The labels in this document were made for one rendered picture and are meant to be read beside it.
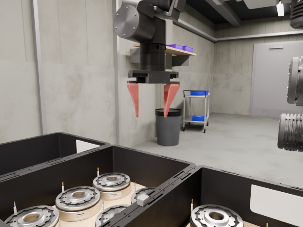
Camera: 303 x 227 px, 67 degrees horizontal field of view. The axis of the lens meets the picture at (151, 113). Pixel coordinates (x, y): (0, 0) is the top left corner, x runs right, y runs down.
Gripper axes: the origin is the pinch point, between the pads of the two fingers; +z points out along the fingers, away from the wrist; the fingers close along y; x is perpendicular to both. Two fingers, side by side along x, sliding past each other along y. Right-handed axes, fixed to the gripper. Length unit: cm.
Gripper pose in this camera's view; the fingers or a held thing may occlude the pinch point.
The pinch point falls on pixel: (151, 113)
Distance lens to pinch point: 50.4
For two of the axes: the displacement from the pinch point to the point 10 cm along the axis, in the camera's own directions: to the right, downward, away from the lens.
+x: -1.6, -1.2, 9.8
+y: 9.9, 0.0, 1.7
